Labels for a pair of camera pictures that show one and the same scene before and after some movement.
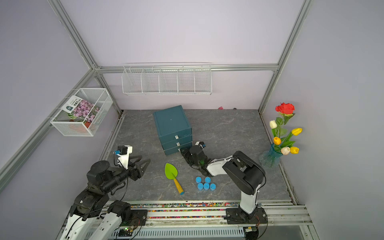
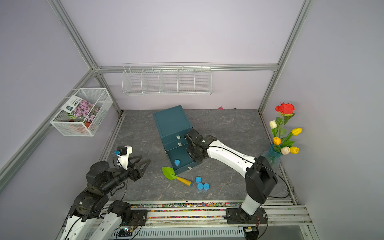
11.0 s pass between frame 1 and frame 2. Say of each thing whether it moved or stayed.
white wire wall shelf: stayed
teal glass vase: stayed
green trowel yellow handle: moved
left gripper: stayed
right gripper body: moved
